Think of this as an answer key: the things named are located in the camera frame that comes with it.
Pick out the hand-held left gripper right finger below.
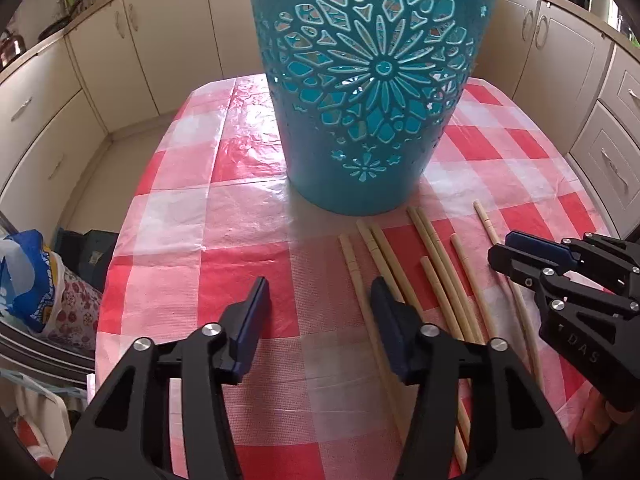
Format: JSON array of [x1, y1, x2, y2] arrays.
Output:
[[369, 276, 583, 480]]

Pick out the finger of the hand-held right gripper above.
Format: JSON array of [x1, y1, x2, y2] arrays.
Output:
[[487, 244, 640, 319], [504, 231, 640, 295]]

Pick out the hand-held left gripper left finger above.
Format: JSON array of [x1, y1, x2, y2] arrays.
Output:
[[54, 276, 271, 480]]

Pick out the long wooden chopstick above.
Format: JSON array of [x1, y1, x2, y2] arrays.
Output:
[[473, 201, 546, 391]]

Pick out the bunch of wooden chopsticks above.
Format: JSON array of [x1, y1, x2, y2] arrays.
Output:
[[338, 205, 495, 476]]

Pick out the teal perforated plastic basket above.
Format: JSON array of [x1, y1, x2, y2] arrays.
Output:
[[244, 0, 502, 216]]

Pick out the person's right hand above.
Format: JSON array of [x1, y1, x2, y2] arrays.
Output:
[[576, 389, 617, 457]]

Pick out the red white checked tablecloth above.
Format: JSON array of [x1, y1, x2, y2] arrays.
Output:
[[95, 74, 613, 480]]

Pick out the dark green box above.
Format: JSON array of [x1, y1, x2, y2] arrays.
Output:
[[54, 229, 119, 292]]

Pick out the cream kitchen base cabinets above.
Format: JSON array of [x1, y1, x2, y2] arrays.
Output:
[[477, 0, 640, 243], [0, 0, 263, 241]]

